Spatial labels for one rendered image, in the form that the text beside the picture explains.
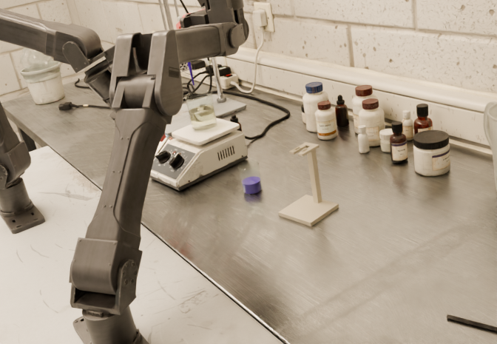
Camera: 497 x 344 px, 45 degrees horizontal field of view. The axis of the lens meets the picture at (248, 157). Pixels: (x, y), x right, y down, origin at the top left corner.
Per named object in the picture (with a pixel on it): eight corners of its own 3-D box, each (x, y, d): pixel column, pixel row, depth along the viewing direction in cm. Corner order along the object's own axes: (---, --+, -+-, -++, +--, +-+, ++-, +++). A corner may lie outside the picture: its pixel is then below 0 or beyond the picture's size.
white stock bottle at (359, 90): (376, 124, 147) (372, 81, 143) (383, 132, 142) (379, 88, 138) (352, 129, 147) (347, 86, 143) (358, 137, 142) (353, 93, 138)
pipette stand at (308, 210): (310, 226, 108) (302, 160, 103) (278, 215, 113) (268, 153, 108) (339, 207, 112) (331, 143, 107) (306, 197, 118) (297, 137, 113)
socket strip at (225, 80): (225, 90, 196) (223, 77, 194) (171, 74, 228) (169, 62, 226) (239, 85, 199) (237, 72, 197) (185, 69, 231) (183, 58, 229)
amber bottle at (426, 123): (411, 147, 132) (408, 105, 128) (425, 142, 133) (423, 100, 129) (423, 152, 128) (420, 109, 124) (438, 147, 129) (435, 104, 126)
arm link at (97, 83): (133, 75, 120) (109, 49, 116) (129, 92, 116) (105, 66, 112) (106, 89, 122) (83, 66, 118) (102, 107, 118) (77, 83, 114)
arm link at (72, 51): (158, 62, 118) (124, 7, 115) (143, 75, 111) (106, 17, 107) (112, 88, 123) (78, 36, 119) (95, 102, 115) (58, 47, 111)
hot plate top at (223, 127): (199, 146, 131) (198, 142, 131) (170, 136, 140) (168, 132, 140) (242, 127, 138) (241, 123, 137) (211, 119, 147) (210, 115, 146)
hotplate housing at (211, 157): (179, 193, 130) (171, 159, 127) (148, 179, 139) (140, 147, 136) (257, 155, 142) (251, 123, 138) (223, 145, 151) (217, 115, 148)
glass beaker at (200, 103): (186, 131, 140) (178, 96, 137) (208, 122, 143) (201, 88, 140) (203, 137, 135) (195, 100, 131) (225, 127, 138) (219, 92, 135)
